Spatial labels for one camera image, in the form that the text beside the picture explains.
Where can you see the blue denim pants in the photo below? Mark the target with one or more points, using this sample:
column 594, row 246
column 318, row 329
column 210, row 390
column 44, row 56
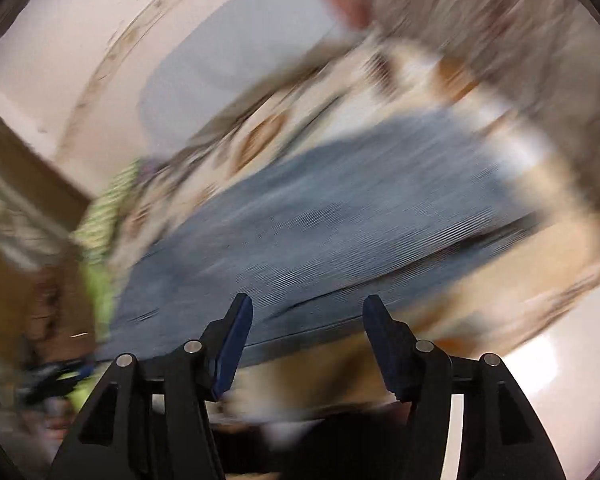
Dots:
column 305, row 220

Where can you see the wooden furniture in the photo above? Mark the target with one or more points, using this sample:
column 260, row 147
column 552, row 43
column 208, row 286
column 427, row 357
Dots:
column 35, row 160

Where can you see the leaf printed beige blanket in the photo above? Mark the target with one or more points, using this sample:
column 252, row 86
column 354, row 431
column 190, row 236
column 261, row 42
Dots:
column 260, row 135

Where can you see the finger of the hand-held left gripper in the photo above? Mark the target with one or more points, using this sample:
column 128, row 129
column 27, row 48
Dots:
column 72, row 372

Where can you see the brown cloth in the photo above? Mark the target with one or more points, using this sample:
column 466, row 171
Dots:
column 55, row 310

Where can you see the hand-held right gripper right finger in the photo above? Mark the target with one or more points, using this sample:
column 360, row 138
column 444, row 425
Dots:
column 384, row 345

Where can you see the grey-brown fleece blanket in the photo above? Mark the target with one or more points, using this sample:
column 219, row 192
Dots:
column 505, row 35

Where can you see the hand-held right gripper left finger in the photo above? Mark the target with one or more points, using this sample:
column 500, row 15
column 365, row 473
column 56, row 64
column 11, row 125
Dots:
column 232, row 345

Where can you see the pink cloth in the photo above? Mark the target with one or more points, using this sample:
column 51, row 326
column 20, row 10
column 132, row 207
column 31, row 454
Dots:
column 352, row 2

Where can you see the plain light green cloth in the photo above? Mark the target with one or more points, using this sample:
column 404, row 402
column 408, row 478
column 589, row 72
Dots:
column 100, row 295

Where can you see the white pillow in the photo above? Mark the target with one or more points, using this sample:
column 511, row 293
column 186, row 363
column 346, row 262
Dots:
column 230, row 60

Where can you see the green patterned cloth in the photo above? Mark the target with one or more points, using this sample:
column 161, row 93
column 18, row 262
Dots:
column 105, row 215

